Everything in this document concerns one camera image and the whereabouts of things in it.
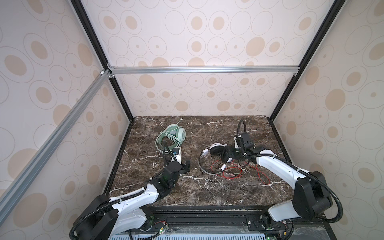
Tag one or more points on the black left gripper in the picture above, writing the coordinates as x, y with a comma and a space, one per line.
187, 165

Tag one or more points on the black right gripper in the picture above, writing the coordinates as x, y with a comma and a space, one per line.
230, 150

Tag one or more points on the mint green headphones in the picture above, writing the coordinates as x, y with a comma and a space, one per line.
173, 132

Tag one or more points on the black white headphones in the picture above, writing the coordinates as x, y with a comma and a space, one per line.
215, 150

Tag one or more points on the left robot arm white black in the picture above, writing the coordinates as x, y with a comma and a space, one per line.
106, 217

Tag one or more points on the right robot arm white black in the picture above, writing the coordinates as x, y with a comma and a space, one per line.
313, 198

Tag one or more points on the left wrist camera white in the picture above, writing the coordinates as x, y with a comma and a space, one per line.
176, 152

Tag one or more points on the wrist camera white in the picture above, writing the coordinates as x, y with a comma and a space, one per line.
244, 141
176, 152

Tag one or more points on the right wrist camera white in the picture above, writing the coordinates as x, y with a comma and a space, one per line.
244, 141

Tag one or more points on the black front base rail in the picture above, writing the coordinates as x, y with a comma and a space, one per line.
215, 223

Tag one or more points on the silver aluminium rail back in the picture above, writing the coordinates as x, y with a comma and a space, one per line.
205, 70

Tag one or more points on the silver aluminium rail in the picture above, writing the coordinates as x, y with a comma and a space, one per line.
205, 70
29, 173

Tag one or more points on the silver aluminium rail left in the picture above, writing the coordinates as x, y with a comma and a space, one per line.
29, 173

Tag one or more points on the black corner frame post right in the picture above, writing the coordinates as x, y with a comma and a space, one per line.
319, 36

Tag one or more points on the black corner frame post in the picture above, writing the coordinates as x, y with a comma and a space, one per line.
94, 40
319, 36

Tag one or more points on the black corner frame post left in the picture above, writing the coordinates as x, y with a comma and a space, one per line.
94, 40

